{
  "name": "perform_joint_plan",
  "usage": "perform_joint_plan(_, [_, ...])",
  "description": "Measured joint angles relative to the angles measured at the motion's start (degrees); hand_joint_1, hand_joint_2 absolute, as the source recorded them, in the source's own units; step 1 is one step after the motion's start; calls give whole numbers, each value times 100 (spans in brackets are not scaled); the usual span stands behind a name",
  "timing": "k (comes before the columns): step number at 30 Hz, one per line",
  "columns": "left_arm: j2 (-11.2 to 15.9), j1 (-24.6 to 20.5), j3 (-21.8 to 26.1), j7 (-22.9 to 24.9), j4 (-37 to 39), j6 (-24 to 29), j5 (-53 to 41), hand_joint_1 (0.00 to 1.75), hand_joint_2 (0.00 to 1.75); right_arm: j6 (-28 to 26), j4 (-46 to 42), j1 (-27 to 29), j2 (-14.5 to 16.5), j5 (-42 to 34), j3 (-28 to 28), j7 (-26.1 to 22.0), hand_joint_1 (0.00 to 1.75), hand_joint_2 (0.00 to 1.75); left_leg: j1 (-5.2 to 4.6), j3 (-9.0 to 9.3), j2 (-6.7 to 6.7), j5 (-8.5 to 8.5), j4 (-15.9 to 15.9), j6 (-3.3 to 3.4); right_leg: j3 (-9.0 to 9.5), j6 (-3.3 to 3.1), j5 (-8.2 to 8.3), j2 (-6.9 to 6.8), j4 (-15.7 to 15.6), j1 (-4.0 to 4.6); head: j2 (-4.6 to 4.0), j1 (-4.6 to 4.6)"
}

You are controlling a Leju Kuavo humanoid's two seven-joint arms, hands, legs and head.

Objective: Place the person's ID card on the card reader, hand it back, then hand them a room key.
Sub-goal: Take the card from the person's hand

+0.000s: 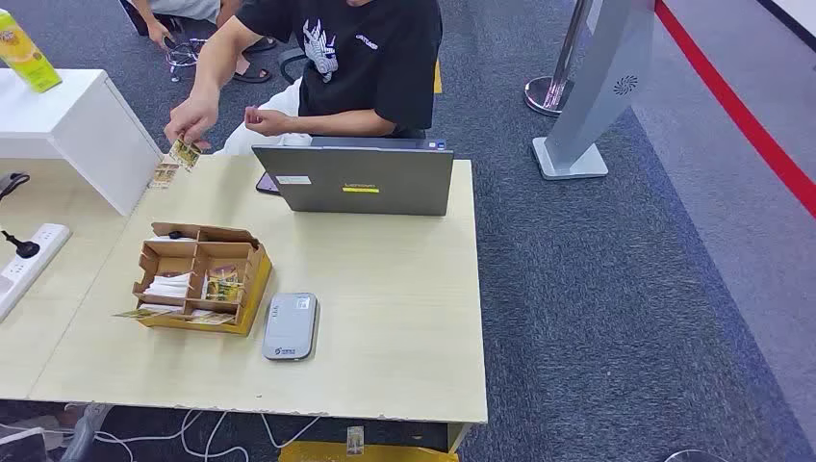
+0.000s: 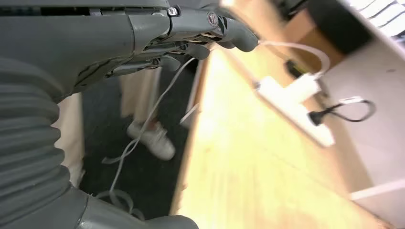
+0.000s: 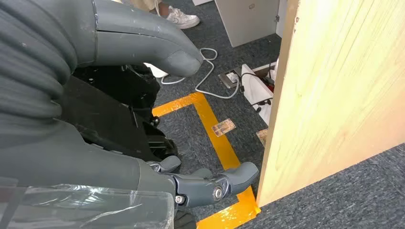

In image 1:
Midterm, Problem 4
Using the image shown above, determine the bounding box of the person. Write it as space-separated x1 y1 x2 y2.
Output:
119 0 279 85
164 0 444 158

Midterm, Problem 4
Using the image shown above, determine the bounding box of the white cabinet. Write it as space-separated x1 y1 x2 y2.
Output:
0 68 164 217

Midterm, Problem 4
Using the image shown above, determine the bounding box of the black power plug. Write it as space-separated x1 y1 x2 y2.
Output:
0 229 40 260

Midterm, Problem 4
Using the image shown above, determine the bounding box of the chrome stool base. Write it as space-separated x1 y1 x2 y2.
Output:
166 38 209 83

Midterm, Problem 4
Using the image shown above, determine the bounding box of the patterned card stack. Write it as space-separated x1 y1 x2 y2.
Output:
202 266 244 304

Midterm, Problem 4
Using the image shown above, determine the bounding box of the cardboard card organizer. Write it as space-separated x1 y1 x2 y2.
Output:
132 221 274 337

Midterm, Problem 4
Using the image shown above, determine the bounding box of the grey laptop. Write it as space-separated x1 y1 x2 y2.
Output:
251 135 455 218

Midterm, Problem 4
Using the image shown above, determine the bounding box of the person's left hand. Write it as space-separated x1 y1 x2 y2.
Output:
243 105 294 137

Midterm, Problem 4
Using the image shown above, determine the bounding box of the white power strip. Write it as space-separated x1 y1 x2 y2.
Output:
0 222 71 323

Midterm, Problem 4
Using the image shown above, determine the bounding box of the person's right hand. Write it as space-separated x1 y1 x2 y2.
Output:
164 95 221 152

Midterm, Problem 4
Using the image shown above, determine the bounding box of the green yellow juice carton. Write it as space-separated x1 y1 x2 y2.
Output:
0 9 64 93

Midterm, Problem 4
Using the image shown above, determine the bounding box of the chrome stanchion post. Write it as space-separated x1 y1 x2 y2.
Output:
523 0 591 118

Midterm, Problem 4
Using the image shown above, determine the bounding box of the white cable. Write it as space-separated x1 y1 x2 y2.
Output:
180 411 251 462
260 414 322 450
93 413 205 462

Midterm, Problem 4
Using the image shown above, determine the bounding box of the person's hand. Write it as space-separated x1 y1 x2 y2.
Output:
147 20 176 49

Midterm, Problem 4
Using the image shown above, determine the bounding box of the silver kiosk stand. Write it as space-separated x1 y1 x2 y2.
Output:
532 0 658 182

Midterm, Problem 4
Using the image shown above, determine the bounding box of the grey card reader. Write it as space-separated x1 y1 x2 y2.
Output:
262 292 320 362

